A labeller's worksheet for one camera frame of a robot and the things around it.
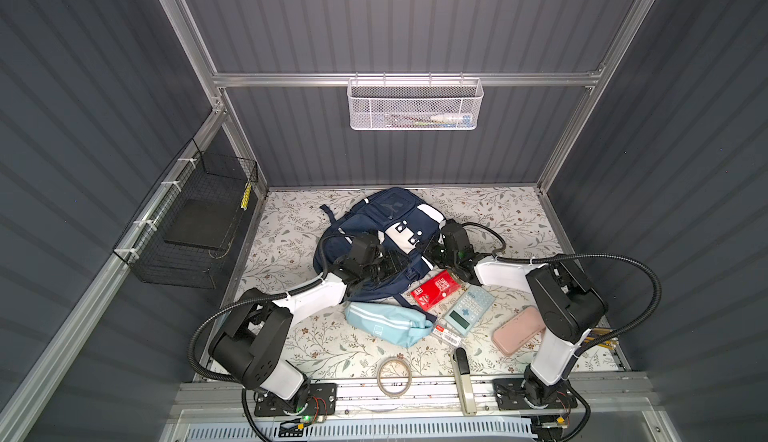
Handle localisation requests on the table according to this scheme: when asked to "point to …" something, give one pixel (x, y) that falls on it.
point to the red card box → (435, 290)
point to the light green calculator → (467, 311)
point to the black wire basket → (177, 237)
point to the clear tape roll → (379, 380)
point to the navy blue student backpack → (401, 217)
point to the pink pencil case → (519, 330)
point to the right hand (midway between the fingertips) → (417, 246)
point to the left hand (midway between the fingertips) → (406, 261)
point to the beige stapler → (461, 365)
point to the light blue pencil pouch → (392, 322)
